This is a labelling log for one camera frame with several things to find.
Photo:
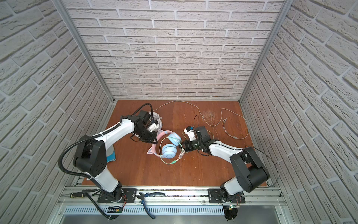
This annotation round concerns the aluminium front rail frame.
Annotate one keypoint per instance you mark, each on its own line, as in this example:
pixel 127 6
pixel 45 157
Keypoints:
pixel 170 201

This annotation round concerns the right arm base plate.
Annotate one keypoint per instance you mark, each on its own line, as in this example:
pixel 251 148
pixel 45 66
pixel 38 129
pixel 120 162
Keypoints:
pixel 221 196

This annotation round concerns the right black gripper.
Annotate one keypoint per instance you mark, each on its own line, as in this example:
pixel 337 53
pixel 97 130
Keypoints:
pixel 188 143

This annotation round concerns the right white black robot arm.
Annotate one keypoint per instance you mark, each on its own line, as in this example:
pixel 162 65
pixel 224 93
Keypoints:
pixel 250 171

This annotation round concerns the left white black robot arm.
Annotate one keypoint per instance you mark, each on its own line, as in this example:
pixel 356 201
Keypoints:
pixel 91 155

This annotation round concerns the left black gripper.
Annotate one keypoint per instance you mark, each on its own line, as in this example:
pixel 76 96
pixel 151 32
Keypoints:
pixel 153 139

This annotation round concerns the pink blue cat-ear headphones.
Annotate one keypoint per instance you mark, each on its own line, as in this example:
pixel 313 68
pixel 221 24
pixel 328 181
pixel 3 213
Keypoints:
pixel 168 151

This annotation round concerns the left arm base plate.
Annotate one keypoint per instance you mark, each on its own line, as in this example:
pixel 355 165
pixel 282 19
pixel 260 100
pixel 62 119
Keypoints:
pixel 118 196

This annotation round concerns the white headphones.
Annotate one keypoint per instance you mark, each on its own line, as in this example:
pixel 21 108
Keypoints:
pixel 157 118

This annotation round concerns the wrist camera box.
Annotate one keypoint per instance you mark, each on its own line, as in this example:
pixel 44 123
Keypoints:
pixel 154 127
pixel 189 131

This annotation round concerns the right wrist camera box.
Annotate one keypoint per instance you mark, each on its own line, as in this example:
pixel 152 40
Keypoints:
pixel 189 131

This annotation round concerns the black yellow screwdriver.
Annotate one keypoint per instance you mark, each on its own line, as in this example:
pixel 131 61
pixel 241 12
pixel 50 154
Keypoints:
pixel 81 194

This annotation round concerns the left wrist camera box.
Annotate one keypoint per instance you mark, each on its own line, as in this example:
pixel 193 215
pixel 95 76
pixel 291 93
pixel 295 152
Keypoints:
pixel 154 127

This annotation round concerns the blue white cloth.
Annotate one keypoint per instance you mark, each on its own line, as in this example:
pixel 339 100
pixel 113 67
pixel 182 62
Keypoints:
pixel 110 154

